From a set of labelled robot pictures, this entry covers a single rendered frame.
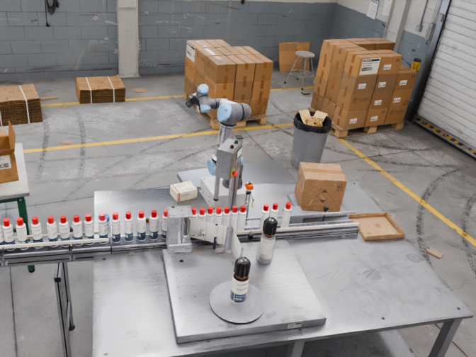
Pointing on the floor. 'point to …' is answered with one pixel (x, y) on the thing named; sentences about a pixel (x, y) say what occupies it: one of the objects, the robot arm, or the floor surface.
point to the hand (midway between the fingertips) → (193, 105)
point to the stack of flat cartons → (20, 105)
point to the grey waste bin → (307, 146)
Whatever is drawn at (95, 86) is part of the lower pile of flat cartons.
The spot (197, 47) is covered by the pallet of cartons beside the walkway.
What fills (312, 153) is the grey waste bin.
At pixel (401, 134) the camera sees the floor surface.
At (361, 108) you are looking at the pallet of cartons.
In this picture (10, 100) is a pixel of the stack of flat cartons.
